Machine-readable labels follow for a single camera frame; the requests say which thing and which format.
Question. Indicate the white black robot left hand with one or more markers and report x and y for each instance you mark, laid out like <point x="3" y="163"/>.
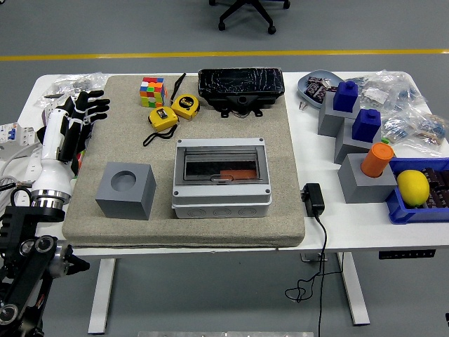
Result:
<point x="52" y="175"/>

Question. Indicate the grey junction box clear lid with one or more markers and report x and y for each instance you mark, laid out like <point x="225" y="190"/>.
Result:
<point x="221" y="207"/>

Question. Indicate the orange cylinder battery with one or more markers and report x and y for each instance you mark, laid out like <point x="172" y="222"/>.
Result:
<point x="238" y="173"/>
<point x="377" y="159"/>

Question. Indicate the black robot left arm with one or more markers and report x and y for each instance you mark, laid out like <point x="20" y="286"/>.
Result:
<point x="21" y="224"/>

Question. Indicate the white circuit breaker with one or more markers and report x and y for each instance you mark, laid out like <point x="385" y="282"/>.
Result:
<point x="17" y="135"/>

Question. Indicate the white purple packet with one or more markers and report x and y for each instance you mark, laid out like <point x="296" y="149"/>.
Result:
<point x="45" y="117"/>

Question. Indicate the black table control panel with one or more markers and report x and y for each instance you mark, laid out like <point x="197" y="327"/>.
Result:
<point x="407" y="254"/>

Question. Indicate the grey block with round hole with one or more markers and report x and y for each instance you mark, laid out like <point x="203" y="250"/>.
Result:
<point x="126" y="207"/>

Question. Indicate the white table leg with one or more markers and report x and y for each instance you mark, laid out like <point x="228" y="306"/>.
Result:
<point x="101" y="298"/>
<point x="354" y="291"/>

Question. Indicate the clear bag of parts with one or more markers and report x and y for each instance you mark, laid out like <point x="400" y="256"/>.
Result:
<point x="389" y="89"/>
<point x="87" y="80"/>
<point x="421" y="130"/>

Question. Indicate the blue plastic bin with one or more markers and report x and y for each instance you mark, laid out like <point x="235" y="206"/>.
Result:
<point x="414" y="214"/>

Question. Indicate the dark components pile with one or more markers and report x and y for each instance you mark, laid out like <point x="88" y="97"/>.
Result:
<point x="440" y="189"/>

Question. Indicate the large colourful puzzle cube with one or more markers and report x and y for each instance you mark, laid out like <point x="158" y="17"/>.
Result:
<point x="152" y="93"/>

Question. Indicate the yellow lemon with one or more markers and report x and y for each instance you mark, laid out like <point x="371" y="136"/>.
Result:
<point x="414" y="186"/>

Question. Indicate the yellow tape measure black label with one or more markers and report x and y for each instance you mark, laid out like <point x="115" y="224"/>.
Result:
<point x="184" y="105"/>

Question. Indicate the black power adapter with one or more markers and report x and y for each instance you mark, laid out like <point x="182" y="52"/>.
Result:
<point x="314" y="200"/>

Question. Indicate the small green piece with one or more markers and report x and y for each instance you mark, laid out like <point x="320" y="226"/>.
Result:
<point x="386" y="140"/>

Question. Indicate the grey-brown fabric mat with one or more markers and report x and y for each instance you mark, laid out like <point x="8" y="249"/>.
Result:
<point x="245" y="231"/>

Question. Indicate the blue block with knob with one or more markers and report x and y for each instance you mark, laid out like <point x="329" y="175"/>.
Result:
<point x="345" y="98"/>
<point x="366" y="126"/>

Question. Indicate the black plastic tray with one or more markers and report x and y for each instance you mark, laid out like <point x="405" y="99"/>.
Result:
<point x="238" y="84"/>

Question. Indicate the black office chair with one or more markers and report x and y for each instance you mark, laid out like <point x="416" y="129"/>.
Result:
<point x="245" y="10"/>

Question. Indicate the small metal clip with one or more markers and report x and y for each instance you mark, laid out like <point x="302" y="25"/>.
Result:
<point x="302" y="105"/>

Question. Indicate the dark candy wrapper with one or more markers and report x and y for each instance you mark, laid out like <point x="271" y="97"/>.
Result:
<point x="315" y="93"/>
<point x="317" y="80"/>

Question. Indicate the blue-grey oval dish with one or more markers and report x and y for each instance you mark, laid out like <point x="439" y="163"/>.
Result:
<point x="315" y="74"/>

